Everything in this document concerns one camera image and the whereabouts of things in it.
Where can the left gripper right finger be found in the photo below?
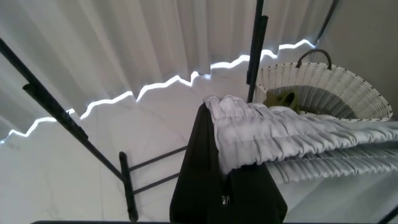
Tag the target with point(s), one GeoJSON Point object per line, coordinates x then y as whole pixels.
{"type": "Point", "coordinates": [258, 196]}

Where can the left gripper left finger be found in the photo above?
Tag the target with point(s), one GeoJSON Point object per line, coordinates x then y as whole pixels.
{"type": "Point", "coordinates": [196, 174]}

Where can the pale grey shorts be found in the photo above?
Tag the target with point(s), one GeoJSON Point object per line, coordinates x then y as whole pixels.
{"type": "Point", "coordinates": [264, 137]}

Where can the white laundry basket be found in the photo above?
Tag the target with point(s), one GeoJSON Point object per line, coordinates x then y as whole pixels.
{"type": "Point", "coordinates": [335, 84]}

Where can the black clothes rack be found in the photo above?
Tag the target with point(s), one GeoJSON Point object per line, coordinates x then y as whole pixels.
{"type": "Point", "coordinates": [56, 112]}

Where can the green garment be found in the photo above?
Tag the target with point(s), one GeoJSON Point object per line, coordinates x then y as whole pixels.
{"type": "Point", "coordinates": [284, 99]}

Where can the white curtain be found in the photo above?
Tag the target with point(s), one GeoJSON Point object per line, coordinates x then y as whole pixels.
{"type": "Point", "coordinates": [124, 46]}

